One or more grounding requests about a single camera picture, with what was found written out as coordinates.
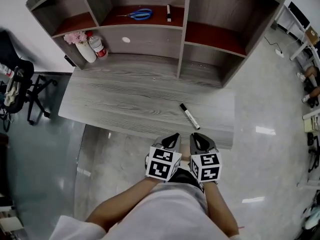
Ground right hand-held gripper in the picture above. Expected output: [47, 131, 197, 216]
[189, 132, 223, 184]

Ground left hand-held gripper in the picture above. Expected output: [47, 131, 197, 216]
[144, 133, 183, 183]

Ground blue handled scissors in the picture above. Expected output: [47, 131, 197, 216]
[115, 7, 154, 22]

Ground person's left forearm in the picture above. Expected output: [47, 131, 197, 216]
[84, 175, 164, 233]

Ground person's right forearm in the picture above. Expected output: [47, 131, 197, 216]
[203, 180, 240, 238]

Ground grey wooden desk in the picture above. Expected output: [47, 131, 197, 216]
[57, 52, 236, 152]

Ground white desk with monitor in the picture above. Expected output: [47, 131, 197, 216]
[271, 0, 320, 62]

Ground black office chair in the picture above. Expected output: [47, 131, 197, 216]
[0, 28, 59, 126]

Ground person's black trousers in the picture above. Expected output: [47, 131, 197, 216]
[166, 168, 205, 193]

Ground person's white shirt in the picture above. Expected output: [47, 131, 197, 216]
[48, 182, 244, 240]

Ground grey wooden shelf unit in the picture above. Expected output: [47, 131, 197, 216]
[25, 0, 290, 88]

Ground red label water bottle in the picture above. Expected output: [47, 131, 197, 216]
[85, 30, 109, 60]

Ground white vase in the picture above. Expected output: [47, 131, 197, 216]
[74, 41, 98, 64]

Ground pink flowers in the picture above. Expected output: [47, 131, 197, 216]
[63, 31, 88, 45]

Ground cardboard box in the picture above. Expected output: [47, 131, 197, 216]
[304, 26, 320, 45]

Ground black computer monitor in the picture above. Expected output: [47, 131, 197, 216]
[287, 1, 311, 30]

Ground beige cloth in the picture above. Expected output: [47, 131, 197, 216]
[4, 69, 24, 108]

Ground dark brown cabinet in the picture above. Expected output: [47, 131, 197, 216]
[0, 133, 11, 203]

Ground black power cable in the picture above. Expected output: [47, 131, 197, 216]
[263, 34, 283, 53]

